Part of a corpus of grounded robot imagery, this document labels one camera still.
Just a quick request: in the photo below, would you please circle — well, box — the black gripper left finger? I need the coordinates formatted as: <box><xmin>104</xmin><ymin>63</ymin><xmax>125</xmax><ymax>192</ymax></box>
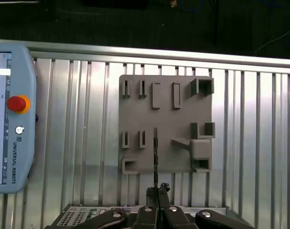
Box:
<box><xmin>75</xmin><ymin>187</ymin><xmax>158</xmax><ymax>229</ymax></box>

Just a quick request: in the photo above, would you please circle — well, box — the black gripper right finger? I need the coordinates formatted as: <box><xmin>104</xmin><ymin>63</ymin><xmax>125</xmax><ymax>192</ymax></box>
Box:
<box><xmin>158</xmin><ymin>183</ymin><xmax>254</xmax><ymax>229</ymax></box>

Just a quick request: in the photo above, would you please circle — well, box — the blue RAM stick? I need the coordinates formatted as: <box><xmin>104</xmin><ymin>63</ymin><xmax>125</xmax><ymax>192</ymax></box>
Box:
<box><xmin>153</xmin><ymin>127</ymin><xmax>159</xmax><ymax>189</ymax></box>

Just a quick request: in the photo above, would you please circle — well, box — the black open PC case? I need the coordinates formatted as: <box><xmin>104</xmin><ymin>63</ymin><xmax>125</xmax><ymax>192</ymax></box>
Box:
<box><xmin>49</xmin><ymin>204</ymin><xmax>255</xmax><ymax>229</ymax></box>

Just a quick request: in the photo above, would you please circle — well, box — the grey plastic parts rack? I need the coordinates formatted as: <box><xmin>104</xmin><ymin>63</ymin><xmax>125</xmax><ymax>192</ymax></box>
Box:
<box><xmin>118</xmin><ymin>74</ymin><xmax>216</xmax><ymax>175</ymax></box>

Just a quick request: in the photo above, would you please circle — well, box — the pale blue teach pendant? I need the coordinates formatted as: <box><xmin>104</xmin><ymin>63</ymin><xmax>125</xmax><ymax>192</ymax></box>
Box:
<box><xmin>0</xmin><ymin>44</ymin><xmax>37</xmax><ymax>194</ymax></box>

